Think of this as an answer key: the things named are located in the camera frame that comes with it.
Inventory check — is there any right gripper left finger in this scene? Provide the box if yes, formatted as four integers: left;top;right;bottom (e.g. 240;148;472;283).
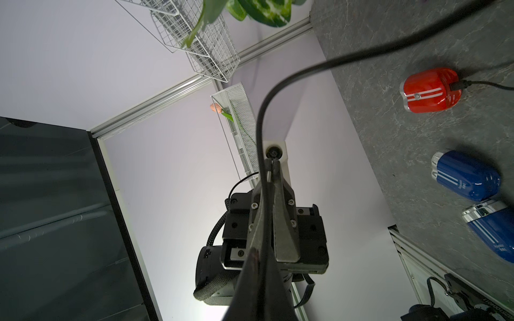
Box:
223;248;260;320

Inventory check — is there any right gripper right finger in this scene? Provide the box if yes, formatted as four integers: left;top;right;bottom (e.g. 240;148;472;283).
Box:
263;256;297;320

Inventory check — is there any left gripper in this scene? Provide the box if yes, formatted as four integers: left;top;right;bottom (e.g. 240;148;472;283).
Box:
220;160;329;274

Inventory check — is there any blue electric shaver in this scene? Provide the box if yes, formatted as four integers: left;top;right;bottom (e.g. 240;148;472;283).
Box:
431;151;501;202
462;199;513;263

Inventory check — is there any black USB cable spare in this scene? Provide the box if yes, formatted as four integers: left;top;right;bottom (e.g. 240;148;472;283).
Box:
255;0;499;321

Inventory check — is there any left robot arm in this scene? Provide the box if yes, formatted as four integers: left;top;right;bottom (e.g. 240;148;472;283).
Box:
194;159;329;320

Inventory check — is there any artificial pink tulip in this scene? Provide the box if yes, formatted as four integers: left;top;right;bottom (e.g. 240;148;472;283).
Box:
210;103;234;122

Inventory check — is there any potted green plant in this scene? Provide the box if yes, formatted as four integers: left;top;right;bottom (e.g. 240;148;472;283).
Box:
181;0;305;48

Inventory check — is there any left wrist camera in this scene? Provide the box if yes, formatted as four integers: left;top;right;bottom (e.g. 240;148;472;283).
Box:
263;140;291;185

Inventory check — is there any white mesh wall basket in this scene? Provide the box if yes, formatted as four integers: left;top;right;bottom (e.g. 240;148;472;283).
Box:
211;83;258;175

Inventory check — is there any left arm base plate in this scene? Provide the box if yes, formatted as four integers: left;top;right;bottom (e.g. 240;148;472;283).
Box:
426;274;513;320

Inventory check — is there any white wire wall shelf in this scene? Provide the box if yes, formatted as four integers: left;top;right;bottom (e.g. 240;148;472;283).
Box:
117;1;240;83

